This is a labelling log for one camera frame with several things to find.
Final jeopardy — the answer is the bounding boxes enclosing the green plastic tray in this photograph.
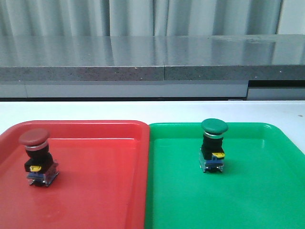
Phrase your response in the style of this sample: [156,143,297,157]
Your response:
[145,123,305,229]

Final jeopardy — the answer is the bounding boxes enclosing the grey stone counter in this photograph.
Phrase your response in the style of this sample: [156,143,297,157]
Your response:
[0,35,305,101]

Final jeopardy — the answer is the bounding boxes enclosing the green mushroom push button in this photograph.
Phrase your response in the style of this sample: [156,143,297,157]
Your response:
[199,118,228,173]

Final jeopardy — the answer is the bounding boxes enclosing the red mushroom push button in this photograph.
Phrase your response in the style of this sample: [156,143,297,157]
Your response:
[19,128,59,187]

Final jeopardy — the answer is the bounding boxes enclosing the red plastic tray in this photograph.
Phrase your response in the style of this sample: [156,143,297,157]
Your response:
[0,121,150,229]

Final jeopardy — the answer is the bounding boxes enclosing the grey pleated curtain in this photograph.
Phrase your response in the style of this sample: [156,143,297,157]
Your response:
[0,0,283,36]

